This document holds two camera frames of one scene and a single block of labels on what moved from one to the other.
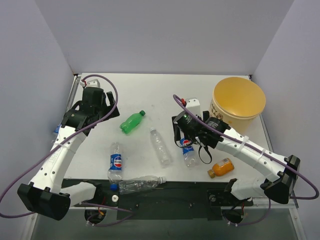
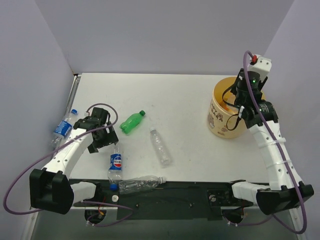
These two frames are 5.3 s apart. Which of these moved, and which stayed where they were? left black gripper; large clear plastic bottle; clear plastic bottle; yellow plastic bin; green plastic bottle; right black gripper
Moved: left black gripper; right black gripper
Stayed: large clear plastic bottle; clear plastic bottle; yellow plastic bin; green plastic bottle
